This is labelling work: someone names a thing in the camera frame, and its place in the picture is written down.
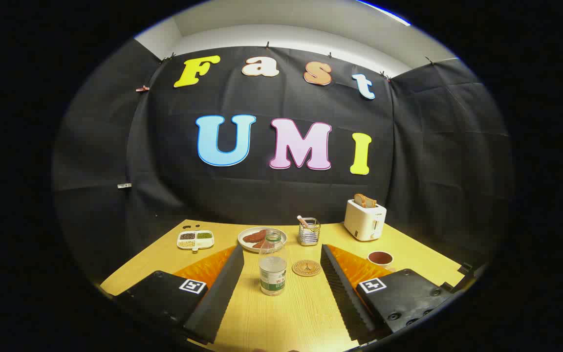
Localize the white toaster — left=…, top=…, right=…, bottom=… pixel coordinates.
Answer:
left=344, top=199, right=388, bottom=242

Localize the white divided condiment dish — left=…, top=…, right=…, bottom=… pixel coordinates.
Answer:
left=177, top=230, right=215, bottom=252

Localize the wooden table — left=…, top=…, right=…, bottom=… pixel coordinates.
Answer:
left=100, top=219, right=465, bottom=352

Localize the metal wire basket holder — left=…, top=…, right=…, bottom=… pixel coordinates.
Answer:
left=298, top=218, right=321, bottom=246

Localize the white round plate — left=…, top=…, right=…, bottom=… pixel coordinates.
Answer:
left=238, top=227, right=288, bottom=253

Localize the cream cup with maroon inside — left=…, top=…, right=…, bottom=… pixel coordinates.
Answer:
left=368, top=251, right=394, bottom=270

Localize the round cork coaster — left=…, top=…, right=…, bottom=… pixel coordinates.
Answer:
left=292, top=260, right=322, bottom=278

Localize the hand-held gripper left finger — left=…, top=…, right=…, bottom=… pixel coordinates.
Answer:
left=113, top=244, right=245, bottom=345

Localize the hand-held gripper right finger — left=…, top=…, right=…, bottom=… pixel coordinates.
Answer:
left=320, top=243, right=455, bottom=345

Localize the clear plastic juice bottle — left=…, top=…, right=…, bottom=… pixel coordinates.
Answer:
left=259, top=230, right=288, bottom=296

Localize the black backdrop cloth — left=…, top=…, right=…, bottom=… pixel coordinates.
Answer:
left=52, top=38, right=514, bottom=284

